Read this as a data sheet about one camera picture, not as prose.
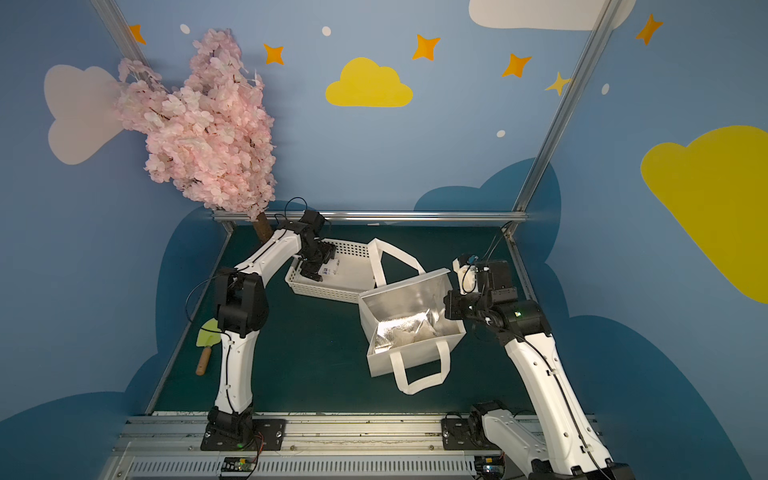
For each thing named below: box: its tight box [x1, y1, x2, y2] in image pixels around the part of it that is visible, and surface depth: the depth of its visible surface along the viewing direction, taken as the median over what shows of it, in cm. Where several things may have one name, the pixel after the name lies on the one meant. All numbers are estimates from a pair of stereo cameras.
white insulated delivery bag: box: [358, 238, 467, 395], surface depth 74 cm
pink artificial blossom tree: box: [115, 28, 277, 243], surface depth 69 cm
